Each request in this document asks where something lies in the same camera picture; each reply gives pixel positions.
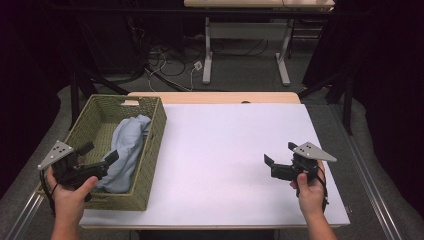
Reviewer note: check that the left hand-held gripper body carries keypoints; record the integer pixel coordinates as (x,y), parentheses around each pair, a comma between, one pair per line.
(61,156)

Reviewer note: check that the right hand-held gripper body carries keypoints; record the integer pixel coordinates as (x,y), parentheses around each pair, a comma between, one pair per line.
(311,152)

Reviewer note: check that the light blue cloth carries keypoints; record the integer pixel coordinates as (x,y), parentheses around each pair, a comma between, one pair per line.
(128,143)

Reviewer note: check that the green woven basket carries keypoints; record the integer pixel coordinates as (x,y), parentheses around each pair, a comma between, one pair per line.
(151,160)

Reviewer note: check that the person's right hand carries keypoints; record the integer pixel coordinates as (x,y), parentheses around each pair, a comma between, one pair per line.
(311,195)

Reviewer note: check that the person's left hand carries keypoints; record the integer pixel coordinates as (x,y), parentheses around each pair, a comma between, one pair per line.
(68,200)

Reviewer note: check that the white table mat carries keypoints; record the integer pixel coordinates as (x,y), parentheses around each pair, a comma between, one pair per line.
(220,150)

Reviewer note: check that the black metal stand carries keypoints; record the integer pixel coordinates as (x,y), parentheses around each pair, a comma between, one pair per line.
(346,100)
(78,90)

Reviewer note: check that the white power adapter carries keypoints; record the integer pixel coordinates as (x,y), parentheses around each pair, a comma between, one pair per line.
(198,65)

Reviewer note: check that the white desk with metal legs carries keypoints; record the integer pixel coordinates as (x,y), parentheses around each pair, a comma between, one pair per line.
(246,31)

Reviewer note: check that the silver floor rail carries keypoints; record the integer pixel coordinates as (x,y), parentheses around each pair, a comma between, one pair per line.
(370,180)
(23,216)

